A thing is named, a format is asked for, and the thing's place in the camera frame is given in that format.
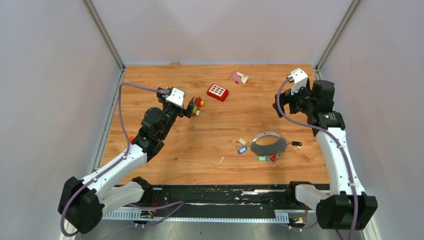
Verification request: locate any purple cable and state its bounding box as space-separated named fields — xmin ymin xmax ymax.
xmin=59 ymin=82 xmax=185 ymax=240
xmin=276 ymin=76 xmax=360 ymax=240

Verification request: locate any red window toy brick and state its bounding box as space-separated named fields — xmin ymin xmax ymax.
xmin=206 ymin=83 xmax=229 ymax=102

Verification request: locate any pink picture toy block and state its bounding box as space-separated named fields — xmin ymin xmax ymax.
xmin=230 ymin=71 xmax=250 ymax=87

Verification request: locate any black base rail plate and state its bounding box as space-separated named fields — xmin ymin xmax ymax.
xmin=99 ymin=184 xmax=332 ymax=224

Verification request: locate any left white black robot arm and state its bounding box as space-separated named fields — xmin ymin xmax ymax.
xmin=58 ymin=87 xmax=195 ymax=237

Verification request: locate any small silver key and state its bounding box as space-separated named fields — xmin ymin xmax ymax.
xmin=289 ymin=141 xmax=303 ymax=149

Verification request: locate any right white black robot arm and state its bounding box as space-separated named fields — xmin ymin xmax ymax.
xmin=273 ymin=79 xmax=378 ymax=232

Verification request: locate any left aluminium frame post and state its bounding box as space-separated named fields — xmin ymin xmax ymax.
xmin=82 ymin=0 xmax=126 ymax=71

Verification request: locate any colourful toy brick car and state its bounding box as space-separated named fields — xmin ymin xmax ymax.
xmin=192 ymin=96 xmax=205 ymax=116

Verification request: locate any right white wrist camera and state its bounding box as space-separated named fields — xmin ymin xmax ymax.
xmin=287 ymin=67 xmax=309 ymax=95

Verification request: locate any aluminium frame post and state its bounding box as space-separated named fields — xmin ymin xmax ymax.
xmin=82 ymin=0 xmax=126 ymax=71
xmin=315 ymin=0 xmax=362 ymax=73

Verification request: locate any large clear keyring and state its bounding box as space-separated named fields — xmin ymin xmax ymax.
xmin=250 ymin=131 xmax=289 ymax=157

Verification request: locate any right aluminium frame post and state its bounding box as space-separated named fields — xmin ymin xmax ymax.
xmin=315 ymin=0 xmax=362 ymax=73

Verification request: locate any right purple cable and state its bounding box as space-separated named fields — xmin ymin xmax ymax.
xmin=276 ymin=76 xmax=360 ymax=240

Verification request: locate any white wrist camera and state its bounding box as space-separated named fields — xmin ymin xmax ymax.
xmin=287 ymin=67 xmax=309 ymax=95
xmin=165 ymin=87 xmax=186 ymax=109

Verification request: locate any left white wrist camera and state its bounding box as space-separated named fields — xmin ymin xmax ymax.
xmin=165 ymin=87 xmax=186 ymax=109

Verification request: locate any bunch of coloured keys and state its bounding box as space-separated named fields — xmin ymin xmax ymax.
xmin=236 ymin=137 xmax=287 ymax=163

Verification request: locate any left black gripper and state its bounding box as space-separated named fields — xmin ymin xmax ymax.
xmin=157 ymin=88 xmax=194 ymax=139

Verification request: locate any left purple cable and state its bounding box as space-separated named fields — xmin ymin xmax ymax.
xmin=59 ymin=82 xmax=185 ymax=240

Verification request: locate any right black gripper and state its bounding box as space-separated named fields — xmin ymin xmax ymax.
xmin=272 ymin=80 xmax=315 ymax=118

